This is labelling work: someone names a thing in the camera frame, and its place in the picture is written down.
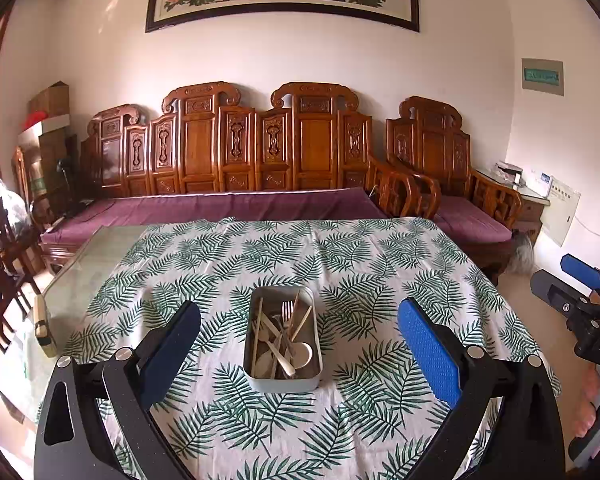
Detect large white plastic spoon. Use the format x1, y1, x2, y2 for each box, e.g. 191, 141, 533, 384
253, 350, 278, 379

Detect metal spoon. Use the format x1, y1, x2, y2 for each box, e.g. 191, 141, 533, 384
265, 318, 297, 378

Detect small white plastic spoon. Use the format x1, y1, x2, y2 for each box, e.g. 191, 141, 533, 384
260, 316, 313, 368

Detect cream chopstick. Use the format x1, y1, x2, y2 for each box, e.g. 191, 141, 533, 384
290, 304, 313, 342

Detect cream plastic fork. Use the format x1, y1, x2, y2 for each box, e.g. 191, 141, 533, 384
272, 300, 296, 377

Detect brown wooden chopstick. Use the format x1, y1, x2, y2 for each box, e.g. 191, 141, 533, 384
251, 297, 263, 378

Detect person's right hand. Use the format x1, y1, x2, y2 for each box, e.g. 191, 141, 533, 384
573, 364, 600, 438

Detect wooden side table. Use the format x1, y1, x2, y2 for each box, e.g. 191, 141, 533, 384
512, 192, 550, 245

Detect purple armchair cushion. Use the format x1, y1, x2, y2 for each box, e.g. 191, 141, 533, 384
434, 196, 512, 245

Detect palm leaf tablecloth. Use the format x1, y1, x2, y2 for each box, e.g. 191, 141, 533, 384
66, 218, 539, 479

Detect carved wooden armchair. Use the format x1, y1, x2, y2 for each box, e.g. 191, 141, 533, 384
386, 96, 521, 281

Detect purple bench cushion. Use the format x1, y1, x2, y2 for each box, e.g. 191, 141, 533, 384
41, 188, 386, 246

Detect grey metal tray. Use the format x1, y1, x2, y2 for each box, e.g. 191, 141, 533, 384
242, 286, 324, 393

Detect carved wooden sofa bench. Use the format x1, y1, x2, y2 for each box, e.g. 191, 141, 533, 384
80, 81, 420, 217

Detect stacked cardboard boxes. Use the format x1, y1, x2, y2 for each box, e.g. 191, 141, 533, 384
14, 80, 70, 204

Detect white wall panel box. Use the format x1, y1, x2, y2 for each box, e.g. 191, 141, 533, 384
541, 178, 581, 246

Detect green wall sign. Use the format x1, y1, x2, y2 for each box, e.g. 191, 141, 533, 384
521, 58, 565, 96

